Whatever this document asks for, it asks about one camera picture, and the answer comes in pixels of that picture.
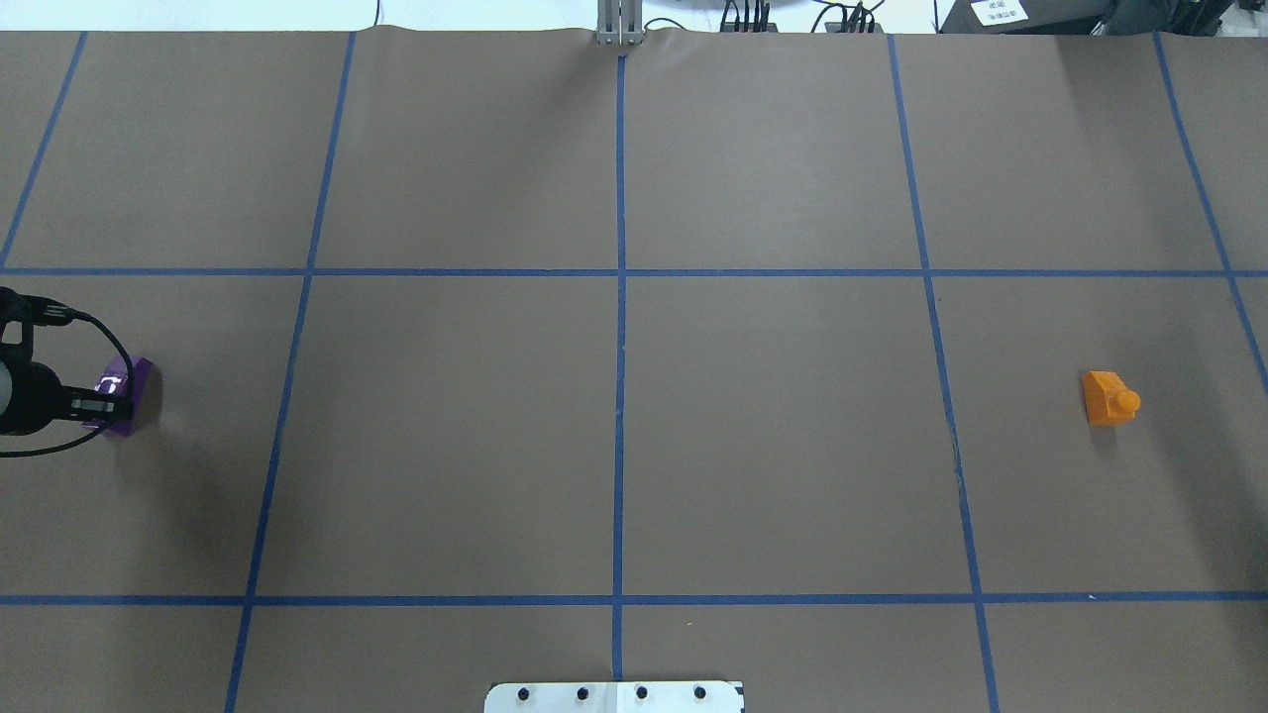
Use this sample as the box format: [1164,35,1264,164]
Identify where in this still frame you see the black cables behind table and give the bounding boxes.
[718,0,886,36]

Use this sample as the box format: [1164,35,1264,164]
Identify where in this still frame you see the black box with label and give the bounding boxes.
[936,1,1115,36]

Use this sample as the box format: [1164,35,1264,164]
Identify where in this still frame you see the black camera cable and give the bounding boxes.
[0,311,136,458]

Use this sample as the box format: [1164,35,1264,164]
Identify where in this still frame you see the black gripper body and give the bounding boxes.
[1,362,66,436]

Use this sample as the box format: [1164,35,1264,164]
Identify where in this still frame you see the orange trapezoid block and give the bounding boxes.
[1082,370,1142,426]

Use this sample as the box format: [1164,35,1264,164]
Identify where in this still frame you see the purple trapezoid block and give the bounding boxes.
[94,357,153,438]

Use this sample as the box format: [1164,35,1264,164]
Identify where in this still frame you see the aluminium frame post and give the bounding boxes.
[593,0,645,47]

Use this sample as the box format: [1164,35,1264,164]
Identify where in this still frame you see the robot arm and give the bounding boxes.
[1,362,134,436]

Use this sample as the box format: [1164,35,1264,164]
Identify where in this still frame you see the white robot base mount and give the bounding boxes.
[483,680,746,712]

